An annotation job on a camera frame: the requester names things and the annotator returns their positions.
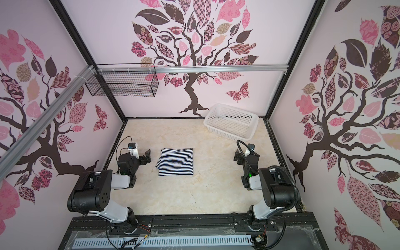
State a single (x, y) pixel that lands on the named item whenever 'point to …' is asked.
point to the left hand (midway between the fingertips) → (143, 151)
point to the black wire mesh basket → (137, 79)
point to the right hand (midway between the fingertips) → (246, 148)
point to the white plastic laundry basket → (231, 122)
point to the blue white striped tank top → (175, 162)
